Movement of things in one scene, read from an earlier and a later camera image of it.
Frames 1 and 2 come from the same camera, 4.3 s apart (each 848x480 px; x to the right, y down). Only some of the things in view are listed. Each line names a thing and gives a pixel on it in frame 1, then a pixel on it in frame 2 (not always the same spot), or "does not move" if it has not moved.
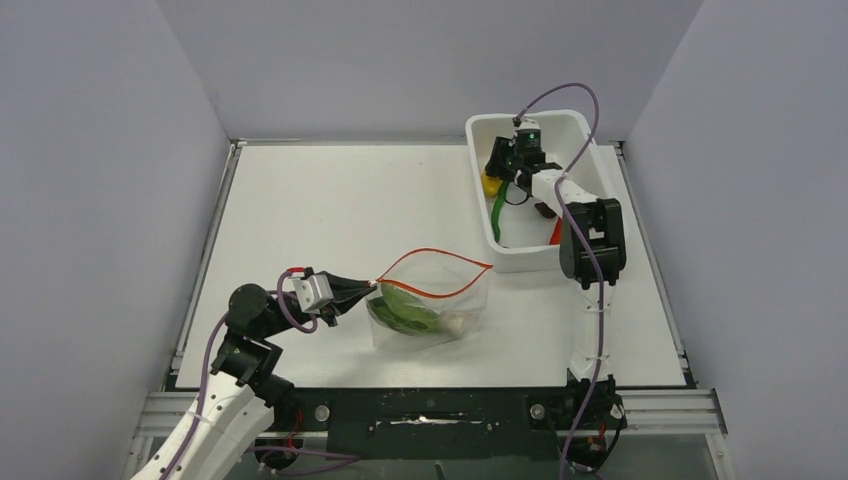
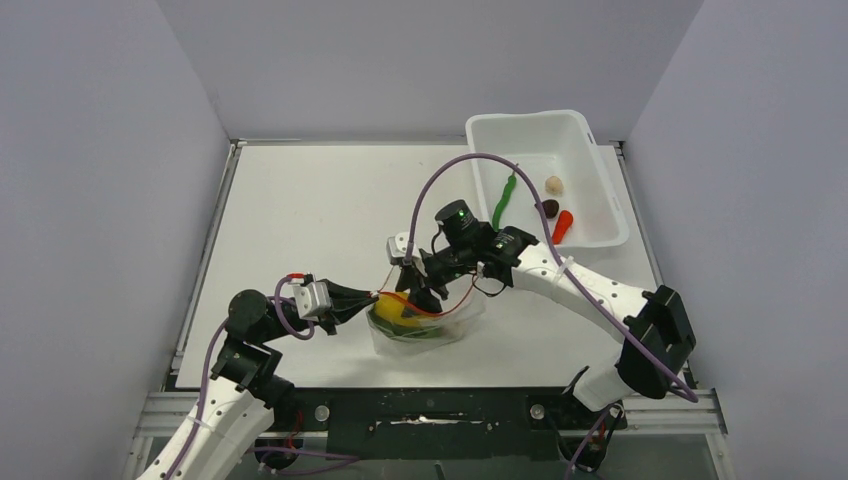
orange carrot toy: x=556 y=238 does not move
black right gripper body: x=506 y=159 to x=446 y=266
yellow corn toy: x=491 y=187 to x=390 y=306
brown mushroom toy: x=546 y=211 does not move
